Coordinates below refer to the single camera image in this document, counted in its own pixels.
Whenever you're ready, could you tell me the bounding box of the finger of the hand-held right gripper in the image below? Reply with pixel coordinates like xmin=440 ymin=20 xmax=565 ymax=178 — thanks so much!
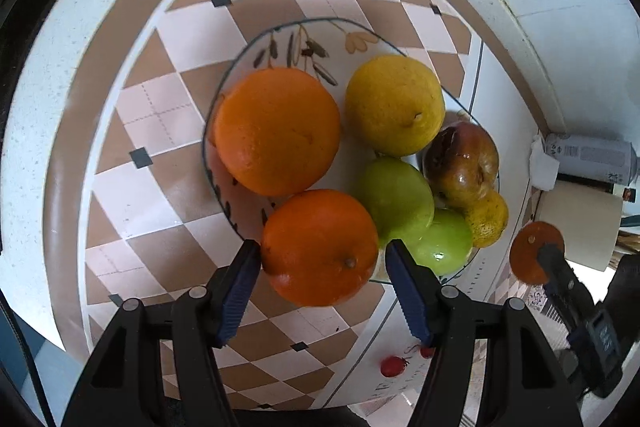
xmin=536 ymin=243 xmax=598 ymax=334

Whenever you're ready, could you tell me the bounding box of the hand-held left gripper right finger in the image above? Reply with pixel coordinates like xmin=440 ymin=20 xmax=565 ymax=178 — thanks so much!
xmin=385 ymin=238 xmax=583 ymax=427

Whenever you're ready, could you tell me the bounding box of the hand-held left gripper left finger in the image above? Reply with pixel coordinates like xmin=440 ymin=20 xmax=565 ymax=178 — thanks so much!
xmin=60 ymin=238 xmax=262 ymax=427

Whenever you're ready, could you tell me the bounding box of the dark orange tangerine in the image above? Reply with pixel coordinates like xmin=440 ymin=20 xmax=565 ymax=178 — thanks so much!
xmin=510 ymin=222 xmax=566 ymax=284

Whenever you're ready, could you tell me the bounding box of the green apple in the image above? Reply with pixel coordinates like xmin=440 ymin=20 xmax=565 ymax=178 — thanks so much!
xmin=409 ymin=207 xmax=474 ymax=277
xmin=356 ymin=156 xmax=436 ymax=248

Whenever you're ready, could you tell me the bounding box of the yellow lemon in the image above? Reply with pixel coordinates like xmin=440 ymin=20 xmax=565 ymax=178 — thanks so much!
xmin=464 ymin=189 xmax=509 ymax=249
xmin=345 ymin=55 xmax=446 ymax=158

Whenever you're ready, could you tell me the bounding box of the orange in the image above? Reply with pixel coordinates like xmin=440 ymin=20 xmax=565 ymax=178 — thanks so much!
xmin=212 ymin=67 xmax=342 ymax=198
xmin=261 ymin=189 xmax=379 ymax=308

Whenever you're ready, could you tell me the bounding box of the brown pear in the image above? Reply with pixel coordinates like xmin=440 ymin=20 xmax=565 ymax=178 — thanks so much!
xmin=422 ymin=122 xmax=501 ymax=209

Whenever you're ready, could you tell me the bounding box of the oval floral plate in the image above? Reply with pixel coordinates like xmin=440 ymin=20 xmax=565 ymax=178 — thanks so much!
xmin=201 ymin=18 xmax=501 ymax=285

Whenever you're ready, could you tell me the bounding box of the paper towel roll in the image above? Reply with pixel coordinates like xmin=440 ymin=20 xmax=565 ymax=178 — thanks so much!
xmin=535 ymin=181 xmax=626 ymax=272

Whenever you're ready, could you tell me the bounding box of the bundle of wooden chopsticks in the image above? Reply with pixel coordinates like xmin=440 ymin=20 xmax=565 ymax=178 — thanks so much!
xmin=617 ymin=229 xmax=640 ymax=254

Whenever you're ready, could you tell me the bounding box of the white crumpled tissue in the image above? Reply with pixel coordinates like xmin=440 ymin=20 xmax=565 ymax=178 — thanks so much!
xmin=529 ymin=134 xmax=560 ymax=190

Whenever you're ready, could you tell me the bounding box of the checkered brown table mat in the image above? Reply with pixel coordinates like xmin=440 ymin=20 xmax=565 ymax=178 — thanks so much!
xmin=42 ymin=0 xmax=551 ymax=410

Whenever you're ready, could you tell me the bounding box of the grey spray can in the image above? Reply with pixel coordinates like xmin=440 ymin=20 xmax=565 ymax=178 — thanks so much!
xmin=544 ymin=133 xmax=638 ymax=186

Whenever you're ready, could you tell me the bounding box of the blue cabinet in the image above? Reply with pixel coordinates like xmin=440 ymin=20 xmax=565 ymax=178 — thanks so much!
xmin=20 ymin=332 xmax=93 ymax=427

